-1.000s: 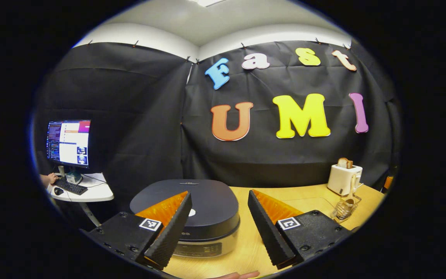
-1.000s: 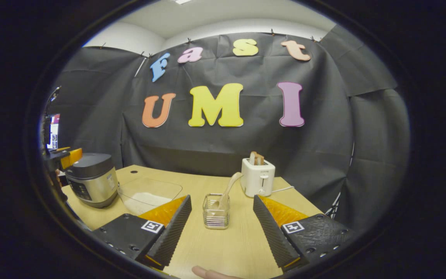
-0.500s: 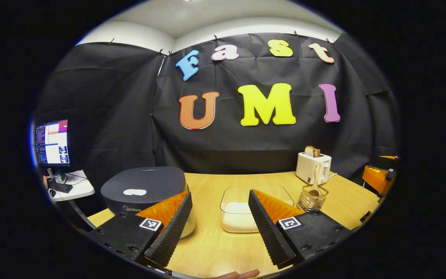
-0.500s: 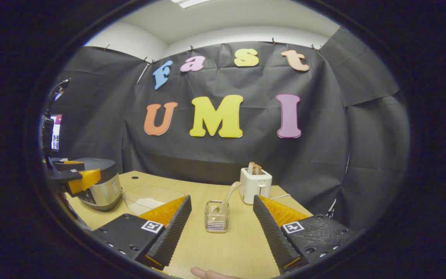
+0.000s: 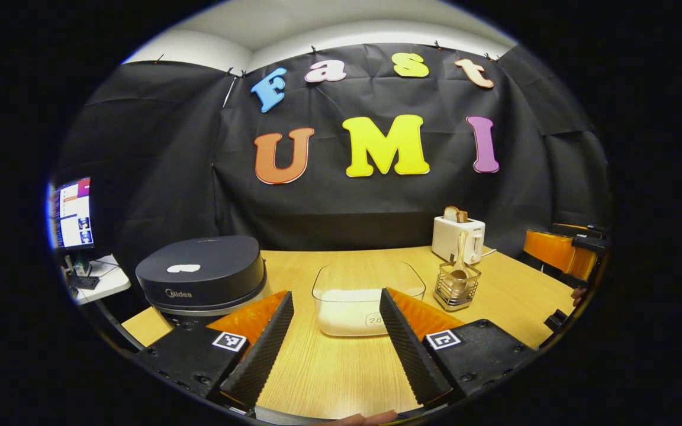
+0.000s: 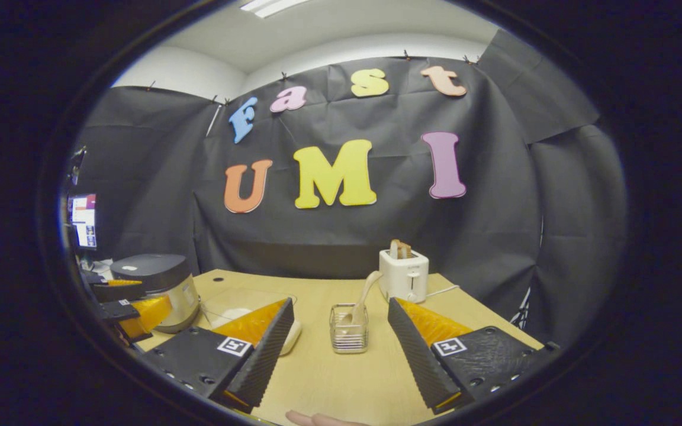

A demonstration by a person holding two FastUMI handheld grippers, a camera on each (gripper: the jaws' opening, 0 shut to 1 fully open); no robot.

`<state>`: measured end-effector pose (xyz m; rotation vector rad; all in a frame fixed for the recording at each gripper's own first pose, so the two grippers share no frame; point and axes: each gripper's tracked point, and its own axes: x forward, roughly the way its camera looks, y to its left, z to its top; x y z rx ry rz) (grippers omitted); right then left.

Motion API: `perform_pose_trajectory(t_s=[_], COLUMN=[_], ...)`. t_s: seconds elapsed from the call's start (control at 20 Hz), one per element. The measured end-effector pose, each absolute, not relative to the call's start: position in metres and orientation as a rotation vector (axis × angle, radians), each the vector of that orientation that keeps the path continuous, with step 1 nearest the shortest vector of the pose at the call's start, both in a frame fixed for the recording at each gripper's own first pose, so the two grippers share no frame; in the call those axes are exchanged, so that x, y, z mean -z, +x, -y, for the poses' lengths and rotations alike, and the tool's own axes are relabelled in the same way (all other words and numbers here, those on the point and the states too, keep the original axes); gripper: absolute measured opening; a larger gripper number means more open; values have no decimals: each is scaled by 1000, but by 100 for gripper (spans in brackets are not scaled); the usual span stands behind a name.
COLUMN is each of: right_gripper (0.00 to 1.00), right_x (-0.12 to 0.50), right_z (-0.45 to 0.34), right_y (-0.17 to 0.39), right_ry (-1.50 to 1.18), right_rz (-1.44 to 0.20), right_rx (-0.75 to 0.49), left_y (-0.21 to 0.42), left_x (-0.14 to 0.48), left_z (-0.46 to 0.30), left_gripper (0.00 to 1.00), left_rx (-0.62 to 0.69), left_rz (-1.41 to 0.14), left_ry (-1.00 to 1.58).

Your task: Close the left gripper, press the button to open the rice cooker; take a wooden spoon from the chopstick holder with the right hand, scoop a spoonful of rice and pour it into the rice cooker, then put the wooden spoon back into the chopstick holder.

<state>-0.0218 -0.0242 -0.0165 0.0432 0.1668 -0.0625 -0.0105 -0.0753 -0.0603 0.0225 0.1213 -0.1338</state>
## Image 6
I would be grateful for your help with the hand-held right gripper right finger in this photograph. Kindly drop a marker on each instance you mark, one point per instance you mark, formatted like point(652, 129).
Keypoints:
point(415, 361)

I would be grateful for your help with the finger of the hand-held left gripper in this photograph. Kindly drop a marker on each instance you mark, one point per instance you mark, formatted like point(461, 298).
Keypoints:
point(119, 291)
point(151, 313)

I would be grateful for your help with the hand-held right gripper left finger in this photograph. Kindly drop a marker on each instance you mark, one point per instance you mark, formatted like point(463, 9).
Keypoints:
point(267, 355)

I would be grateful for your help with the black and silver rice cooker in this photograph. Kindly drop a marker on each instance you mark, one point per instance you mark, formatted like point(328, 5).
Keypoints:
point(151, 266)

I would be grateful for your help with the wooden spoon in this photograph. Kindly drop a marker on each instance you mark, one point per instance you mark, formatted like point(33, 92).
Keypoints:
point(364, 293)

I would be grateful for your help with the white side table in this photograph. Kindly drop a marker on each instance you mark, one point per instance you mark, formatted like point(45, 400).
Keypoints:
point(101, 267)

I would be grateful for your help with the computer monitor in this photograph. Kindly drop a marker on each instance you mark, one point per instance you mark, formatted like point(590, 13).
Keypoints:
point(84, 222)

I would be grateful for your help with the clear glass dish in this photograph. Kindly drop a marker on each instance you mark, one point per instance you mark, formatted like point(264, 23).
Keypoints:
point(240, 299)

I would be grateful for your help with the white toaster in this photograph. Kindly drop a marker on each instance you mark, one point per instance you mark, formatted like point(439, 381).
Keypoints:
point(403, 278)

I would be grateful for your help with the toasted bread slice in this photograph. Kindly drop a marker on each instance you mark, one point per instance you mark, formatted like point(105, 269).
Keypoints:
point(400, 248)

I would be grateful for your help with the black backdrop cloth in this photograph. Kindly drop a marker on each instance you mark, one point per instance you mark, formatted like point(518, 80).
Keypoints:
point(376, 231)

